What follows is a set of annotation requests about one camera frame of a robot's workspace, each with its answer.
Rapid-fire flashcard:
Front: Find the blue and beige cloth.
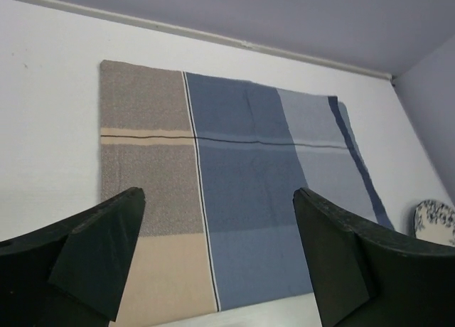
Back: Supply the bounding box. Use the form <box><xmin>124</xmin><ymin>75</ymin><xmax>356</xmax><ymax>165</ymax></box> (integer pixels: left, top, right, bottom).
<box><xmin>100</xmin><ymin>60</ymin><xmax>391</xmax><ymax>326</ymax></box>

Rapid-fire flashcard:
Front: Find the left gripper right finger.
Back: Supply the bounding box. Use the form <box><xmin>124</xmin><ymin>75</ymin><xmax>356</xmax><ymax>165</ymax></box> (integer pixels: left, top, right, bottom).
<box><xmin>293</xmin><ymin>188</ymin><xmax>454</xmax><ymax>326</ymax></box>

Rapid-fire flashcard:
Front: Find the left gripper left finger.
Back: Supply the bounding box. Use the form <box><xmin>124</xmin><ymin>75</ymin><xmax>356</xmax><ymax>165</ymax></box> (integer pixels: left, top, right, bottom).
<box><xmin>1</xmin><ymin>187</ymin><xmax>145</xmax><ymax>326</ymax></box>

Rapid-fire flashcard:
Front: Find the blue floral plate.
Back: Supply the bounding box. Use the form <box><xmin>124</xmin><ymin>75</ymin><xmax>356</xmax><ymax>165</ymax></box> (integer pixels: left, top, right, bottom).
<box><xmin>414</xmin><ymin>200</ymin><xmax>454</xmax><ymax>247</ymax></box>

